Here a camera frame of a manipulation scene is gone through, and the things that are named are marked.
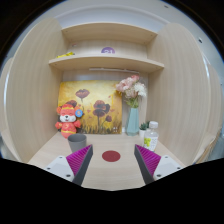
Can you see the lower wooden shelf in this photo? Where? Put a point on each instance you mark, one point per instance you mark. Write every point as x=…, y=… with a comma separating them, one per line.
x=110, y=61

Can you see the red round coaster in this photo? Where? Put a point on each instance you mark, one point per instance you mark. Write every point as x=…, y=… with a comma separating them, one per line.
x=111, y=156

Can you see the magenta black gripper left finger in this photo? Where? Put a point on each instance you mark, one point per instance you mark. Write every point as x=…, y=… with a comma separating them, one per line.
x=79, y=162

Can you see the grey plastic cup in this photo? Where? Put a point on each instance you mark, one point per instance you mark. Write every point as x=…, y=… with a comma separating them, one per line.
x=77, y=141

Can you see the teal ceramic vase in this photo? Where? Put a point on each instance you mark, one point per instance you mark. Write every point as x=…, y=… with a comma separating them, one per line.
x=132, y=124

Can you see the pink white flower bouquet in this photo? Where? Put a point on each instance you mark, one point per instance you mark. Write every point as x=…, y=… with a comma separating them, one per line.
x=132, y=89

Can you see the purple round object on shelf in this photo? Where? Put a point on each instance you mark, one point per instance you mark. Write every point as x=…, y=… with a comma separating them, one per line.
x=109, y=50

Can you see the red plush mascot toy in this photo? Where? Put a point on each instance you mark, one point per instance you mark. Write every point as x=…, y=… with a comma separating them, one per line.
x=69, y=119

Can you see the yellow object on shelf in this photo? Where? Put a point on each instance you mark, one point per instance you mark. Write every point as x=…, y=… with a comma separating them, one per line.
x=66, y=54

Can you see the clear plastic water bottle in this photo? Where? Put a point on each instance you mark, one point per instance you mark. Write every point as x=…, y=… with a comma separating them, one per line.
x=151, y=136

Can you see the wooden shelf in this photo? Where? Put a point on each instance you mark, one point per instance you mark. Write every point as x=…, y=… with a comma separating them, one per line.
x=109, y=31
x=110, y=61

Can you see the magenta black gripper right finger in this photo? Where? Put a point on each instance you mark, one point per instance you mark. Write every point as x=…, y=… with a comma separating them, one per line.
x=147, y=161

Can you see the small potted succulent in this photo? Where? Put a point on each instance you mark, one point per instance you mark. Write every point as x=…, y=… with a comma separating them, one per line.
x=142, y=129

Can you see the yellow poppy flower painting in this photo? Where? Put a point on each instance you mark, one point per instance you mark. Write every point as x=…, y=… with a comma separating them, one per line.
x=100, y=102

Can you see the upper wooden shelf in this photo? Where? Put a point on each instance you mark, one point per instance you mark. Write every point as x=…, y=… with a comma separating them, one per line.
x=109, y=31

